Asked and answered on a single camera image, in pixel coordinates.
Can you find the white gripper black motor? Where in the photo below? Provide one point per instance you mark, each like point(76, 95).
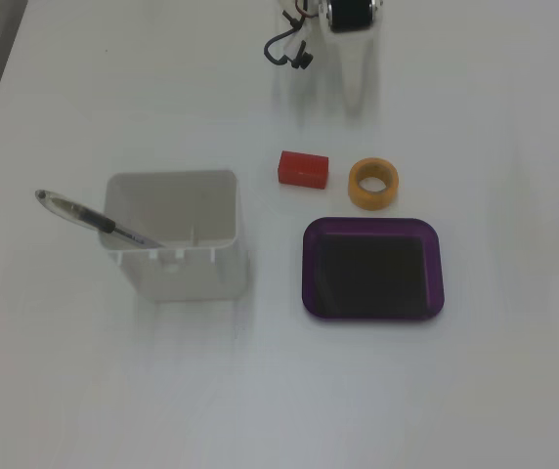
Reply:
point(352, 20)

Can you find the yellow tape roll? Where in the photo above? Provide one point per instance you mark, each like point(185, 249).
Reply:
point(372, 199)

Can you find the white plastic pen holder box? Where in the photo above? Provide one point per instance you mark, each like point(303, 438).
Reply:
point(186, 278)

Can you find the red rectangular block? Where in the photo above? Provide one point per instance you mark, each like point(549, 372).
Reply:
point(304, 168)

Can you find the purple metal tray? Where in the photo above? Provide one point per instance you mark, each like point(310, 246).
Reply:
point(372, 273)

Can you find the clear black ballpoint pen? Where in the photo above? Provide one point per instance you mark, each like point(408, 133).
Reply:
point(79, 213)

